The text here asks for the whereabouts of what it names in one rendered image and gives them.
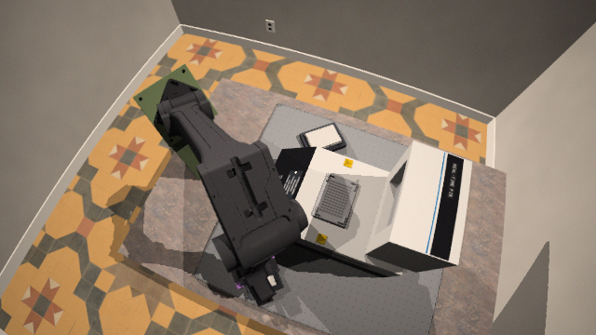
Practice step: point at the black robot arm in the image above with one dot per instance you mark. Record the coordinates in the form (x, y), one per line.
(249, 237)

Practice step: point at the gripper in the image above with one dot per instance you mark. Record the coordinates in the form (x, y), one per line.
(271, 263)

